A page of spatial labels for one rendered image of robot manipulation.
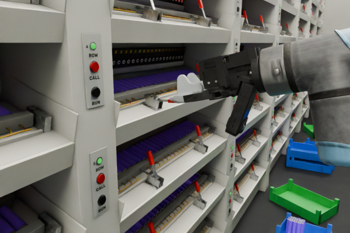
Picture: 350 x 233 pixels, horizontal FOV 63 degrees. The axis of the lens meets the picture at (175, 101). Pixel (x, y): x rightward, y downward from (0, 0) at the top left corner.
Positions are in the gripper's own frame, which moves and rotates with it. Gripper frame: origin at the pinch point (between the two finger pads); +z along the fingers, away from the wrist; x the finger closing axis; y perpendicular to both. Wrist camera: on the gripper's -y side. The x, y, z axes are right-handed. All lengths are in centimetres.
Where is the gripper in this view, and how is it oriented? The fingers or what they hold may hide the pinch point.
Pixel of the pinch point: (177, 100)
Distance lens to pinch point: 64.9
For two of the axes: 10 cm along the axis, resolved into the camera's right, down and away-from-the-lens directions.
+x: -5.1, 1.7, -8.4
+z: -8.3, 1.5, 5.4
